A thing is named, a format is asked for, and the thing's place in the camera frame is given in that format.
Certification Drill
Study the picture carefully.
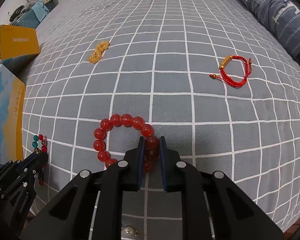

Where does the large red bead bracelet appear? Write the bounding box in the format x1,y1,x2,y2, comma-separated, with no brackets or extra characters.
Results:
93,113,161,173

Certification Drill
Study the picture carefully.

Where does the yellow amber bead bracelet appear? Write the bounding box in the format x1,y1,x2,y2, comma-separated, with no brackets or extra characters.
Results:
88,40,111,64

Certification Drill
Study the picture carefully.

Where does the blue yellow jewelry box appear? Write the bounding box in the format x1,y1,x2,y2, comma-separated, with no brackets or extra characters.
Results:
0,64,26,164

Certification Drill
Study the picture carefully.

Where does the grey grid bed sheet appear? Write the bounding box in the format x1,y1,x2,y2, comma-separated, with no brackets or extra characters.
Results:
20,0,300,230

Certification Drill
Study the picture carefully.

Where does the multicolour glass bead bracelet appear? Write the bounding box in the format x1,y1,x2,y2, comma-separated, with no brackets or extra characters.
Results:
32,134,49,186

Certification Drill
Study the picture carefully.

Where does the teal storage box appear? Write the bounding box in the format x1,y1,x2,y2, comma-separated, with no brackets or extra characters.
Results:
11,0,50,29

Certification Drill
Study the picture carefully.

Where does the black device on desk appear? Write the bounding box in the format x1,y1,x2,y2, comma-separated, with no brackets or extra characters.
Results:
9,5,27,23

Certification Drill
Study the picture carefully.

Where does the yellow box lid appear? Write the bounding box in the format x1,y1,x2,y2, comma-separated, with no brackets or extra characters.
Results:
0,24,40,71

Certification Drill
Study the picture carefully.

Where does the white pearl bracelet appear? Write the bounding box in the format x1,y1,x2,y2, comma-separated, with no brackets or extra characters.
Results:
121,225,147,237

